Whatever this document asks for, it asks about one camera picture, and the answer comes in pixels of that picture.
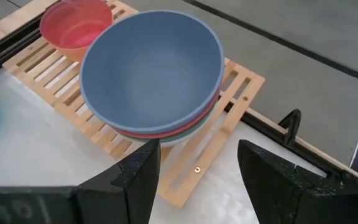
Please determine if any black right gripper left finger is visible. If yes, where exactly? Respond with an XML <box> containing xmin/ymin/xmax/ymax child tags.
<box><xmin>75</xmin><ymin>138</ymin><xmax>162</xmax><ymax>224</ymax></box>

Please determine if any pink translucent bowl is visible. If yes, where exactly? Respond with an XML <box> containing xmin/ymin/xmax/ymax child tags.
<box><xmin>39</xmin><ymin>0</ymin><xmax>114</xmax><ymax>50</ymax></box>

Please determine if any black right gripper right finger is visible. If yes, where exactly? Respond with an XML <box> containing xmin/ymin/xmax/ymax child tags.
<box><xmin>237</xmin><ymin>139</ymin><xmax>358</xmax><ymax>224</ymax></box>

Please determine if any slatted wooden shelf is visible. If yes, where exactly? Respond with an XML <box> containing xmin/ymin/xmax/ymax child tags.
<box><xmin>2</xmin><ymin>0</ymin><xmax>266</xmax><ymax>209</ymax></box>

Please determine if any white table mat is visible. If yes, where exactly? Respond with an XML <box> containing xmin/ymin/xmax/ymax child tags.
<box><xmin>0</xmin><ymin>67</ymin><xmax>329</xmax><ymax>224</ymax></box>

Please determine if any blue bowl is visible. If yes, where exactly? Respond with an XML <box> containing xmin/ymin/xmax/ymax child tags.
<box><xmin>79</xmin><ymin>9</ymin><xmax>226</xmax><ymax>135</ymax></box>

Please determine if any red bowl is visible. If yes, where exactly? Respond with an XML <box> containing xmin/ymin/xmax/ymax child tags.
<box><xmin>113</xmin><ymin>86</ymin><xmax>222</xmax><ymax>140</ymax></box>

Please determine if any dark teal bowl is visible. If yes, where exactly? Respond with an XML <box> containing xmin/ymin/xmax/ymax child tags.
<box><xmin>129</xmin><ymin>105</ymin><xmax>217</xmax><ymax>143</ymax></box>

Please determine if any black cable clip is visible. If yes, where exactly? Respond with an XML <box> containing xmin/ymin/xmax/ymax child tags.
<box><xmin>278</xmin><ymin>108</ymin><xmax>303</xmax><ymax>147</ymax></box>

